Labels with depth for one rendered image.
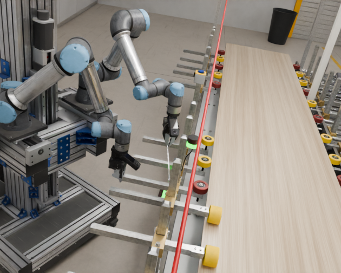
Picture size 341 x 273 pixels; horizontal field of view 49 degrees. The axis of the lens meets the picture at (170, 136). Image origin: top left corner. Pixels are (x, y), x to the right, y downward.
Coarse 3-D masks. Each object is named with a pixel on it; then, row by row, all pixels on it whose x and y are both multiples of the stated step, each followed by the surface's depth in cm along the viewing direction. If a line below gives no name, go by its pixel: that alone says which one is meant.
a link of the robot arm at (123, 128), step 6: (120, 120) 184; (126, 120) 185; (120, 126) 181; (126, 126) 181; (114, 132) 182; (120, 132) 182; (126, 132) 182; (114, 138) 185; (120, 138) 184; (126, 138) 184; (120, 144) 186; (126, 144) 187
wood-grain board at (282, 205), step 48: (240, 48) 432; (240, 96) 306; (288, 96) 322; (240, 144) 238; (288, 144) 247; (240, 192) 194; (288, 192) 200; (336, 192) 207; (240, 240) 164; (288, 240) 168; (336, 240) 173
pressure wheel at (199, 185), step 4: (196, 180) 197; (200, 180) 197; (196, 184) 194; (200, 184) 193; (204, 184) 195; (196, 188) 191; (200, 188) 191; (204, 188) 191; (196, 192) 192; (200, 192) 192; (204, 192) 192; (196, 200) 199
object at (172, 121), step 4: (172, 116) 197; (168, 120) 197; (172, 120) 196; (176, 120) 197; (168, 124) 197; (172, 124) 195; (176, 124) 196; (172, 128) 194; (176, 128) 195; (172, 132) 193; (176, 132) 193; (172, 136) 193; (176, 136) 194
